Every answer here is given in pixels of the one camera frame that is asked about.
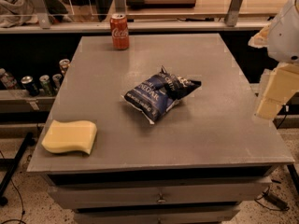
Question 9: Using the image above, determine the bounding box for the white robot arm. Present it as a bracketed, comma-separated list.
[248, 0, 299, 119]

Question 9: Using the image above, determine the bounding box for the blue chip bag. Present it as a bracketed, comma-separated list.
[123, 66, 202, 124]

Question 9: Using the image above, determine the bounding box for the black power adapter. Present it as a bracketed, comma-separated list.
[263, 192, 289, 211]

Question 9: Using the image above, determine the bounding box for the upper grey drawer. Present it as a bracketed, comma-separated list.
[49, 177, 271, 210]

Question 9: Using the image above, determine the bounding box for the grey drawer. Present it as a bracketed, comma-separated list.
[74, 205, 239, 224]
[49, 177, 271, 210]

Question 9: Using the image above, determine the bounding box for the grey drawer cabinet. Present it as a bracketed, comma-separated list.
[28, 34, 292, 224]

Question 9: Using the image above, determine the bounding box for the lower grey drawer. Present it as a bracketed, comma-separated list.
[74, 205, 239, 224]

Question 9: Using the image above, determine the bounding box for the red Coca-Cola can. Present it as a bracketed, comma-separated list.
[110, 13, 129, 49]

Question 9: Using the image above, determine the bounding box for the yellow sponge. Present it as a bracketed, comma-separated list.
[41, 120, 97, 154]

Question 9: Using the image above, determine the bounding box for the orange patterned can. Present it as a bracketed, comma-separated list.
[59, 59, 70, 76]

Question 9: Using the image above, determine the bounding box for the silver can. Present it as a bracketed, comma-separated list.
[52, 74, 63, 90]

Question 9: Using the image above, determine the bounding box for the green can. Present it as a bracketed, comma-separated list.
[39, 75, 55, 96]

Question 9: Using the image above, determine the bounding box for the dark blue can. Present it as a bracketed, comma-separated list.
[21, 76, 39, 96]

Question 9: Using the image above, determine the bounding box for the clear plastic bottle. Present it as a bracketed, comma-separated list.
[0, 68, 20, 90]

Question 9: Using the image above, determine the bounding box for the grey crumpled cloth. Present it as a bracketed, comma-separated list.
[0, 0, 68, 29]

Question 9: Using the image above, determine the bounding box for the black stand leg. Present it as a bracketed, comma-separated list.
[0, 133, 35, 206]

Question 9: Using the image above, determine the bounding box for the metal bracket right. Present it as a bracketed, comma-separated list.
[224, 0, 243, 27]

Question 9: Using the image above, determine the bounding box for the metal bracket left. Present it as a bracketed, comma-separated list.
[32, 0, 50, 29]

